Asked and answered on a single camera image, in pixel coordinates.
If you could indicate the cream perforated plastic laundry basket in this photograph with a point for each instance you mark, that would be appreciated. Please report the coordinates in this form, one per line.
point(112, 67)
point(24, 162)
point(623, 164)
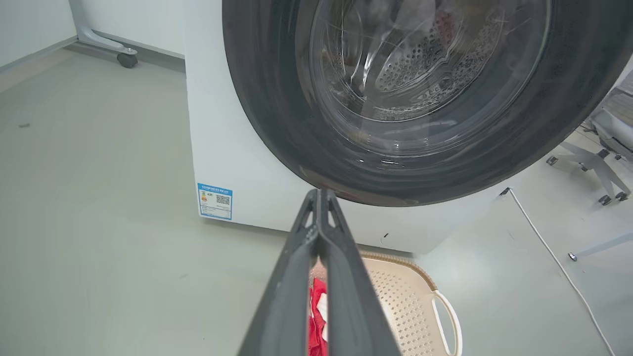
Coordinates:
point(410, 306)

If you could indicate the white front-load washing machine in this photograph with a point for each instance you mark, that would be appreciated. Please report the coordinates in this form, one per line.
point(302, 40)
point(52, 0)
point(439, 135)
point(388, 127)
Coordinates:
point(222, 148)

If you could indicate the grey metal bar foot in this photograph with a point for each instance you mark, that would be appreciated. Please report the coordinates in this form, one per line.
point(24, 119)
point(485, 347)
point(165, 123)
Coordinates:
point(603, 244)

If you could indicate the round white filter cover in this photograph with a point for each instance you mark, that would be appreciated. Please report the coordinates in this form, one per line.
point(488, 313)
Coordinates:
point(395, 242)

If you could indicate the black round glass washer door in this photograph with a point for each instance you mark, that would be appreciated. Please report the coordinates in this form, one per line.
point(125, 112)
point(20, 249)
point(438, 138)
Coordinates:
point(277, 99)

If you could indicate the grey office chair base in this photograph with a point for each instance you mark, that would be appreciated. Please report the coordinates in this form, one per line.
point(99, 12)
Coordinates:
point(593, 163)

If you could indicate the blue energy label sticker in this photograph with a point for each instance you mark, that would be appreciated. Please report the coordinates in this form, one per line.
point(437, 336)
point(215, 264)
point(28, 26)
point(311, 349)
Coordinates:
point(215, 201)

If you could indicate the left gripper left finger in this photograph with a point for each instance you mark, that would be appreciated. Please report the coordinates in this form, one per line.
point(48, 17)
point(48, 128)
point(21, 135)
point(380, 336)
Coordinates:
point(287, 296)

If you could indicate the grey frame leg with caster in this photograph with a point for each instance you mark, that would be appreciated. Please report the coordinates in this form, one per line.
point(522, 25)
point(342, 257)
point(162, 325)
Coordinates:
point(99, 42)

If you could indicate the red and white garment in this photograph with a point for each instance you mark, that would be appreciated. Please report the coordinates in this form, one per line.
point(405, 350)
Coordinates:
point(316, 321)

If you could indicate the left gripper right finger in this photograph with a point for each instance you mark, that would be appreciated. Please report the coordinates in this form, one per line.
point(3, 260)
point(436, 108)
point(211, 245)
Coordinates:
point(351, 296)

